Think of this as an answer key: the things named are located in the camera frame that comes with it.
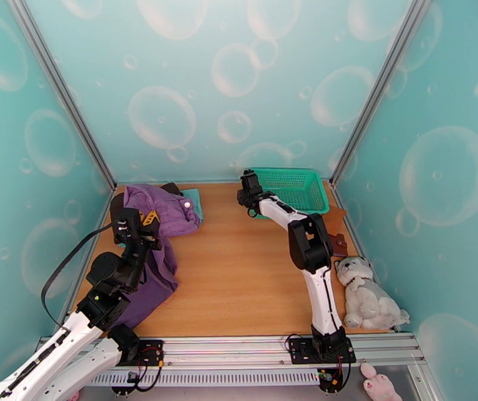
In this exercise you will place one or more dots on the aluminium frame post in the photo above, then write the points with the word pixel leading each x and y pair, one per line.
pixel 61 86
pixel 383 78

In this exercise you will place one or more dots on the small pink plush toy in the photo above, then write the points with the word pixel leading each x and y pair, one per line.
pixel 74 397

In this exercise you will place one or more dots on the grey plush dog toy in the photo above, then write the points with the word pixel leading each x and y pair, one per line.
pixel 368 299

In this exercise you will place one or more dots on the tan cardboard piece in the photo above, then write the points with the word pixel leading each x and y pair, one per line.
pixel 335 216

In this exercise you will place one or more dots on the reddish brown snap wallet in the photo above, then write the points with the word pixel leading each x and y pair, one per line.
pixel 341 245

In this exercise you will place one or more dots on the aluminium front rail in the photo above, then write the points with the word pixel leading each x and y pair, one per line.
pixel 230 349

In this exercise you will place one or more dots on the dark brown folded trousers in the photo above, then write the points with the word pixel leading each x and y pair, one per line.
pixel 116 207

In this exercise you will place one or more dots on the purple trousers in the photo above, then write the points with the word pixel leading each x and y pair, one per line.
pixel 167 203

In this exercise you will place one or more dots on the light teal folded trousers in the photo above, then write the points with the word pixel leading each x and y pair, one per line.
pixel 195 199

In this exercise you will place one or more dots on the pink plush rabbit toy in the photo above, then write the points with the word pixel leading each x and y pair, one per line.
pixel 378 387

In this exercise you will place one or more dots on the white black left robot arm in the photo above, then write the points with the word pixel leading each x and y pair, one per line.
pixel 55 349

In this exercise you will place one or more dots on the green plastic mesh basket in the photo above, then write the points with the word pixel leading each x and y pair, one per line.
pixel 297 186

